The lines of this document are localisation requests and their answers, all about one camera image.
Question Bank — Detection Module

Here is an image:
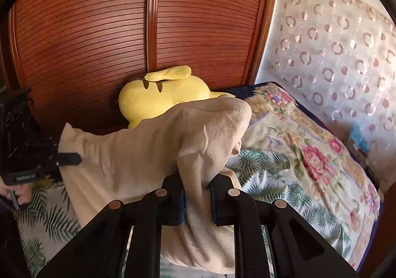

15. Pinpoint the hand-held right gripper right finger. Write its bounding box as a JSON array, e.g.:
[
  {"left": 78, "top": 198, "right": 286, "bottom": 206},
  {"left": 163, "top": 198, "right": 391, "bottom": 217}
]
[{"left": 210, "top": 174, "right": 359, "bottom": 278}]

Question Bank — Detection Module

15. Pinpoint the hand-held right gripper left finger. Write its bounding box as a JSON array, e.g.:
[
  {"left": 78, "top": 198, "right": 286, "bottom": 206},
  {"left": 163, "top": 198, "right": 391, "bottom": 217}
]
[{"left": 37, "top": 173, "right": 186, "bottom": 278}]

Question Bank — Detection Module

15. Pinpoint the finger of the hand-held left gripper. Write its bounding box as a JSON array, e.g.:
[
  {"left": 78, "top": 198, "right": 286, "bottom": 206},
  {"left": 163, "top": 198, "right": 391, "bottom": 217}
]
[{"left": 57, "top": 152, "right": 82, "bottom": 166}]

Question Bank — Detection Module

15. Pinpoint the beige printed t-shirt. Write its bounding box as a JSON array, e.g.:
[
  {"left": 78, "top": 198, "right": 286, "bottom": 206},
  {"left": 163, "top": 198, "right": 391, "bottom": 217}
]
[{"left": 58, "top": 99, "right": 252, "bottom": 275}]

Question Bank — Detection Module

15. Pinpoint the person's left hand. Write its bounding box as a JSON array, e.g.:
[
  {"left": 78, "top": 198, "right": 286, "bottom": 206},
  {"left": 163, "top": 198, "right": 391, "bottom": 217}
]
[{"left": 0, "top": 183, "right": 33, "bottom": 206}]

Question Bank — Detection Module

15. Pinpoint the floral leaf print blanket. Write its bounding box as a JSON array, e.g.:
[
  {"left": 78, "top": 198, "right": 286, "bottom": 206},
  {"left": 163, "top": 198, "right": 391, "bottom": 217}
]
[{"left": 15, "top": 81, "right": 382, "bottom": 278}]

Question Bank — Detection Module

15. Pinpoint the yellow plush toy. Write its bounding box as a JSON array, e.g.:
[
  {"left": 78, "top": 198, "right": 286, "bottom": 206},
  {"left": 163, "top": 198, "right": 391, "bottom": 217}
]
[{"left": 119, "top": 65, "right": 236, "bottom": 129}]

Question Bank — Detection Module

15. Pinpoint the brown slatted wooden wardrobe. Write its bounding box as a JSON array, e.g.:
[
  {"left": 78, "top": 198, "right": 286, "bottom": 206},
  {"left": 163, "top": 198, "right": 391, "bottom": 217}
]
[{"left": 0, "top": 0, "right": 280, "bottom": 139}]

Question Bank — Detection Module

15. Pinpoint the blue toy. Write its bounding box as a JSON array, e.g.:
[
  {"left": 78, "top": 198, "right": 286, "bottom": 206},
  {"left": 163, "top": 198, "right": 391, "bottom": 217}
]
[{"left": 349, "top": 125, "right": 370, "bottom": 155}]

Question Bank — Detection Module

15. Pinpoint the sheer circle pattern curtain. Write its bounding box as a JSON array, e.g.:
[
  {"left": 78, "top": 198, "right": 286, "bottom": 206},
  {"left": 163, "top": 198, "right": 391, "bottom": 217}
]
[{"left": 257, "top": 0, "right": 396, "bottom": 192}]

